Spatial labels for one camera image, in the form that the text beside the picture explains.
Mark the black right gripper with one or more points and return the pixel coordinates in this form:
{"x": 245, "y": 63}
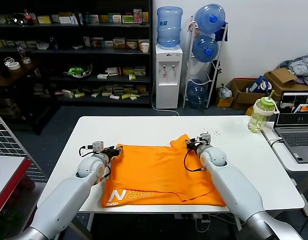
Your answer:
{"x": 195, "y": 145}

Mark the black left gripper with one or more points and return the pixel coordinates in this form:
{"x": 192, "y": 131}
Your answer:
{"x": 110, "y": 152}

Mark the orange t-shirt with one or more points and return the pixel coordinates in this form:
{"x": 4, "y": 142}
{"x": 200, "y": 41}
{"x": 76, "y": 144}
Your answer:
{"x": 148, "y": 172}

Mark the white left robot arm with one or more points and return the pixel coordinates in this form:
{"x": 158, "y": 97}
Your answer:
{"x": 64, "y": 195}

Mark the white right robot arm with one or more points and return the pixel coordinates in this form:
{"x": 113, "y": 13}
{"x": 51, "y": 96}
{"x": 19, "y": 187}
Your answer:
{"x": 238, "y": 187}

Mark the striped grey clothes pile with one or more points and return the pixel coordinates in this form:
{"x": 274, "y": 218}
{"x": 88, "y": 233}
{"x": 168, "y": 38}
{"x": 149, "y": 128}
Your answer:
{"x": 302, "y": 66}

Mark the scattered dark crumbs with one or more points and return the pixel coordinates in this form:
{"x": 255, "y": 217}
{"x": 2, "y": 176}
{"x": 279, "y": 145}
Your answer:
{"x": 215, "y": 132}

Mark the small yellow cardboard box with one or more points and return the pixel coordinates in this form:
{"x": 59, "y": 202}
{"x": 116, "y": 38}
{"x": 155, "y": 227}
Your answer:
{"x": 223, "y": 103}

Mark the clear plastic bag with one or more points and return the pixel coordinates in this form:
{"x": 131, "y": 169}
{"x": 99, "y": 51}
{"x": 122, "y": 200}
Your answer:
{"x": 224, "y": 92}

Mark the lime green medicine box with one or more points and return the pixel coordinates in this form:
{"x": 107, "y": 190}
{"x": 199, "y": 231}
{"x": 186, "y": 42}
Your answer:
{"x": 79, "y": 95}

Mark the cardboard box with red rim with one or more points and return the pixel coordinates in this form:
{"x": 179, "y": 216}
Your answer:
{"x": 241, "y": 98}

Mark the white water dispenser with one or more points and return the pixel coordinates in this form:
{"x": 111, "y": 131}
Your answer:
{"x": 168, "y": 75}

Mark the green lid drinking bottle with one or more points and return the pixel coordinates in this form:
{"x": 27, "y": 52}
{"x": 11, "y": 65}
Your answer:
{"x": 259, "y": 117}

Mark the cream medicine box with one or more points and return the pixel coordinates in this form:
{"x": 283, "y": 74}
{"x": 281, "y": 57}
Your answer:
{"x": 68, "y": 94}

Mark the white box with red print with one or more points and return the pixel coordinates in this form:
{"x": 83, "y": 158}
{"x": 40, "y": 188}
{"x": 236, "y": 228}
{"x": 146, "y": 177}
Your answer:
{"x": 112, "y": 71}

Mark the white work table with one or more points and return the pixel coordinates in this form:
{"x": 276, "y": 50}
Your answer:
{"x": 268, "y": 162}

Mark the green and white bowl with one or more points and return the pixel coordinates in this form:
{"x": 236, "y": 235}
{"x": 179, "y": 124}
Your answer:
{"x": 77, "y": 71}

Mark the white paper cup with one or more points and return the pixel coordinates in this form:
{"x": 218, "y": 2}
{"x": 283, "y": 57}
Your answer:
{"x": 144, "y": 47}

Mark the red and white medicine box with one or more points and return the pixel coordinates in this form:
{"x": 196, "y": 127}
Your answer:
{"x": 131, "y": 45}

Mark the small white side table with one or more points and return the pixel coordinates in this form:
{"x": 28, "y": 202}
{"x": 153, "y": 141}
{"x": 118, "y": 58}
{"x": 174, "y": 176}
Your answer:
{"x": 293, "y": 167}

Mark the grey laptop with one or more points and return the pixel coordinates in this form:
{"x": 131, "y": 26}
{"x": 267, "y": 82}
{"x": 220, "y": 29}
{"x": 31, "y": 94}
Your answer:
{"x": 296, "y": 140}

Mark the yellow and green medicine box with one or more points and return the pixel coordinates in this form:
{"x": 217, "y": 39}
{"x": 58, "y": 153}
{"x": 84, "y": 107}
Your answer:
{"x": 119, "y": 43}

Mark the black shelving unit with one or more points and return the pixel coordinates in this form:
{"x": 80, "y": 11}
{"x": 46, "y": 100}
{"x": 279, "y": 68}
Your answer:
{"x": 69, "y": 53}

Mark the red framed white cart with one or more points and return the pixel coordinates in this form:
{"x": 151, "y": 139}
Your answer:
{"x": 6, "y": 175}

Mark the large brown cardboard box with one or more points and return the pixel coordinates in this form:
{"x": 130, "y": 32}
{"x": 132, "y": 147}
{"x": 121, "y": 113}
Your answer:
{"x": 283, "y": 77}

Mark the blue water jug with label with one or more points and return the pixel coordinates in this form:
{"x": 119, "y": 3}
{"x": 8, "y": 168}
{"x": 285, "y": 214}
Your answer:
{"x": 169, "y": 27}

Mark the brown wooden table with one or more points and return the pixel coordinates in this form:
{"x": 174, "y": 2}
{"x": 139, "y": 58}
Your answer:
{"x": 16, "y": 75}

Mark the orange medicine box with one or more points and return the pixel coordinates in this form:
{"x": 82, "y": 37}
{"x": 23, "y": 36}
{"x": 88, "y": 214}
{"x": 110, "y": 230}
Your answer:
{"x": 145, "y": 17}

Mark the white tape roll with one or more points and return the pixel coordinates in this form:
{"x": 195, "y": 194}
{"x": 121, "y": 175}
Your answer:
{"x": 14, "y": 65}

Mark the pink patterned box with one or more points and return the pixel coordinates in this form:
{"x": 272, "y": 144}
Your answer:
{"x": 137, "y": 15}

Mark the plain white medicine box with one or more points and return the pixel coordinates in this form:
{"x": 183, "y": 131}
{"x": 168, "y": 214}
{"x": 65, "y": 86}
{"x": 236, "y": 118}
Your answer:
{"x": 65, "y": 20}

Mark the cola bottle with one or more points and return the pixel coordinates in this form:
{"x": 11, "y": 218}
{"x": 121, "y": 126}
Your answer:
{"x": 26, "y": 17}

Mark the dark glossy round object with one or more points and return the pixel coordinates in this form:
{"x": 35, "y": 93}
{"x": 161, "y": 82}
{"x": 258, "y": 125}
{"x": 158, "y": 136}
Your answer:
{"x": 19, "y": 19}

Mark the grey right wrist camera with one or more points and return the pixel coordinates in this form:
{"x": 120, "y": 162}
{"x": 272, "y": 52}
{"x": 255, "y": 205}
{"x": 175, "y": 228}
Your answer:
{"x": 205, "y": 139}

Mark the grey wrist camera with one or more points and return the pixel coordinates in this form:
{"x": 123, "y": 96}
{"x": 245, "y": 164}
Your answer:
{"x": 205, "y": 139}
{"x": 97, "y": 146}

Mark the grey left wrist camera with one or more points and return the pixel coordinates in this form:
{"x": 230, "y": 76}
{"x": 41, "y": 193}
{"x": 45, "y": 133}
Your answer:
{"x": 97, "y": 146}

